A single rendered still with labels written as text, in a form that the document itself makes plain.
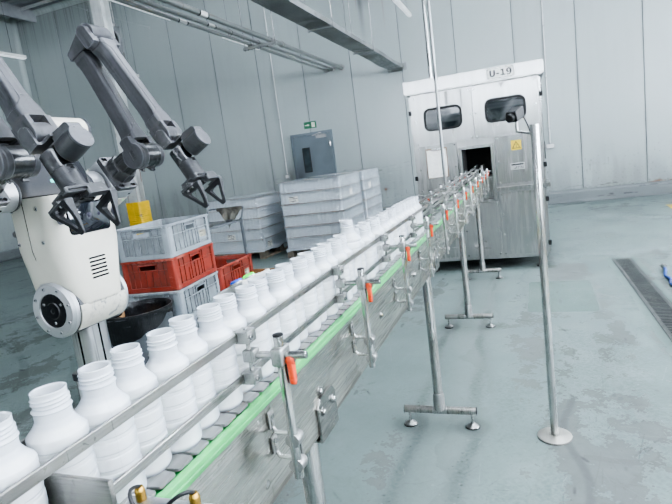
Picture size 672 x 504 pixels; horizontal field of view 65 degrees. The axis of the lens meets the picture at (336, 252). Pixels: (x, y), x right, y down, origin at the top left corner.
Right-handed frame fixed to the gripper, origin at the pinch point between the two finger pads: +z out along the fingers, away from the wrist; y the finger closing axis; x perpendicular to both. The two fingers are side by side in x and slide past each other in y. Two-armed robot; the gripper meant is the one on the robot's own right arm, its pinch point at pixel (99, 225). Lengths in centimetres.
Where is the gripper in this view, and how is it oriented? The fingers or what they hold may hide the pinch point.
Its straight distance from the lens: 127.9
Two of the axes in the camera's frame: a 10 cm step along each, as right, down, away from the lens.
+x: -7.1, 5.1, 4.9
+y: 4.2, -2.4, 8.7
